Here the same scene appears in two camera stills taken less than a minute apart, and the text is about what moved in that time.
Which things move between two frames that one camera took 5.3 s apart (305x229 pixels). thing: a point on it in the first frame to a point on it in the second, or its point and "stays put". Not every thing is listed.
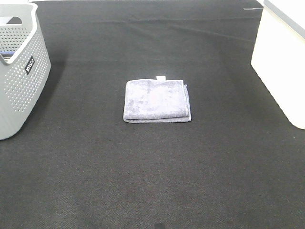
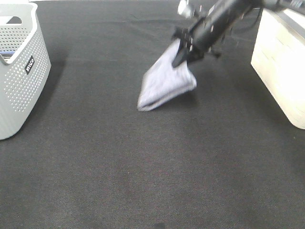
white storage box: (278, 57) stays put
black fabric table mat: (238, 163) stays put
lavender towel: (159, 100) to (162, 82)
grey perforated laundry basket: (23, 77) stays put
